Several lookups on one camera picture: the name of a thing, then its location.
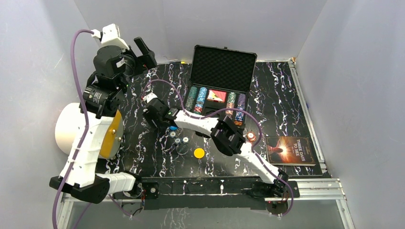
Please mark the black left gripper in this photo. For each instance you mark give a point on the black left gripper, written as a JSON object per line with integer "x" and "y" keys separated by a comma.
{"x": 139, "y": 56}

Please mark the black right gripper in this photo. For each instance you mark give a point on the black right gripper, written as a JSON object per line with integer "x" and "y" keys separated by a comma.
{"x": 151, "y": 117}

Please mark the red playing card deck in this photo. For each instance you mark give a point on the red playing card deck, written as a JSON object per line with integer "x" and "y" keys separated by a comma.
{"x": 216, "y": 96}

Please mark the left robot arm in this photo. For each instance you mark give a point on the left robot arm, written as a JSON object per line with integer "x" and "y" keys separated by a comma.
{"x": 103, "y": 95}

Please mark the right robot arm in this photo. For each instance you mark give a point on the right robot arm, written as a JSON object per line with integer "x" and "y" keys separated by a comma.
{"x": 229, "y": 140}

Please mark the green-yellow chip stack row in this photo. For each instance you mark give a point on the green-yellow chip stack row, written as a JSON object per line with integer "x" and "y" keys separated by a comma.
{"x": 191, "y": 97}

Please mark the red and green chip stack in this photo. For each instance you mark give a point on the red and green chip stack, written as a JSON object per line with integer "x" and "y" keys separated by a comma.
{"x": 198, "y": 108}

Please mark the light blue chip stack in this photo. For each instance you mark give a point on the light blue chip stack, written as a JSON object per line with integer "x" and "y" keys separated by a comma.
{"x": 201, "y": 95}

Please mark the yellow round button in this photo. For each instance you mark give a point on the yellow round button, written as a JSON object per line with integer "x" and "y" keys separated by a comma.
{"x": 199, "y": 153}

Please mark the black poker chip case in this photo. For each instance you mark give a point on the black poker chip case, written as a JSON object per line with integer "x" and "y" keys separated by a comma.
{"x": 221, "y": 69}

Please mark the green and orange chip row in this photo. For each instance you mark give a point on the green and orange chip row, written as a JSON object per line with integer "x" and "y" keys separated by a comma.
{"x": 230, "y": 104}

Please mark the purple and blue chip row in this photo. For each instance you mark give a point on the purple and blue chip row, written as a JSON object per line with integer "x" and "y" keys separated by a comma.
{"x": 239, "y": 116}

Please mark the white cylinder with orange lid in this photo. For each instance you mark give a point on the white cylinder with orange lid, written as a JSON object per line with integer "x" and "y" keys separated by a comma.
{"x": 108, "y": 131}

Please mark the red 5 chip stack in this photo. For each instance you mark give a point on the red 5 chip stack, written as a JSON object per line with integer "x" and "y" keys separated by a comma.
{"x": 251, "y": 136}

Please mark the dark hardcover book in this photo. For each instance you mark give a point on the dark hardcover book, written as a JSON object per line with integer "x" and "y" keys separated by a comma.
{"x": 290, "y": 151}

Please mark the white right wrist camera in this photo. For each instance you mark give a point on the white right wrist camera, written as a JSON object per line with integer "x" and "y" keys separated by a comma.
{"x": 147, "y": 98}

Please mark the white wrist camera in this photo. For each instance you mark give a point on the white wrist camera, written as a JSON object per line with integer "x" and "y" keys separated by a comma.
{"x": 110, "y": 35}
{"x": 147, "y": 98}

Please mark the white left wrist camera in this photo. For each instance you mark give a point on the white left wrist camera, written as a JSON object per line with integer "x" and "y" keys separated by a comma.
{"x": 110, "y": 35}

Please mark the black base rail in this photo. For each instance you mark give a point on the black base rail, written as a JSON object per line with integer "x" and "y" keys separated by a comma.
{"x": 211, "y": 192}

